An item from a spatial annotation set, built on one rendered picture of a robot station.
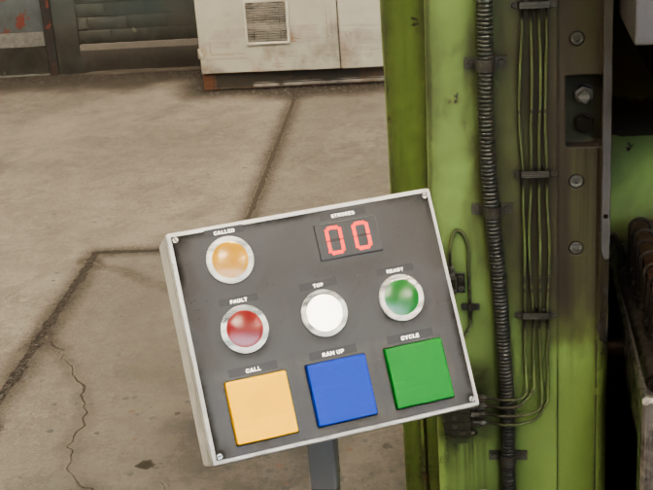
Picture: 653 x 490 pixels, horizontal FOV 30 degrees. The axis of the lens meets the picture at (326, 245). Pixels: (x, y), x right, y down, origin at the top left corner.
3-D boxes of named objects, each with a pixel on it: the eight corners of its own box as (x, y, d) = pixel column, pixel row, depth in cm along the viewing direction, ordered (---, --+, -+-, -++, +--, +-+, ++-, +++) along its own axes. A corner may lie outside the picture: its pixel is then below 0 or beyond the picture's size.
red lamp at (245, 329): (263, 351, 144) (259, 317, 142) (224, 351, 145) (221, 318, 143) (267, 338, 147) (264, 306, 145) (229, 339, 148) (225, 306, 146)
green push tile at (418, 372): (456, 396, 149) (441, 336, 150) (398, 409, 147) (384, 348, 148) (451, 397, 151) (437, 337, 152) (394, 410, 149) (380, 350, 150)
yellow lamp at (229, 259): (248, 281, 145) (245, 247, 144) (210, 281, 146) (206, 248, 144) (253, 270, 148) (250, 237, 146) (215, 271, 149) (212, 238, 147)
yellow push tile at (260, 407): (299, 431, 144) (285, 370, 145) (238, 445, 142) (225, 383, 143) (296, 432, 145) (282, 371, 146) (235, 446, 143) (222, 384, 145)
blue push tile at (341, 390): (379, 414, 146) (365, 352, 147) (319, 427, 144) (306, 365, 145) (375, 415, 148) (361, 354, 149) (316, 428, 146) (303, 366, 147)
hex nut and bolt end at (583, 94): (595, 136, 166) (596, 87, 163) (573, 137, 166) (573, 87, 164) (593, 130, 168) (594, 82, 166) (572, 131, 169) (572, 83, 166)
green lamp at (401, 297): (420, 318, 149) (419, 286, 148) (382, 319, 150) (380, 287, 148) (421, 307, 152) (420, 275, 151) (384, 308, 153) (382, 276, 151)
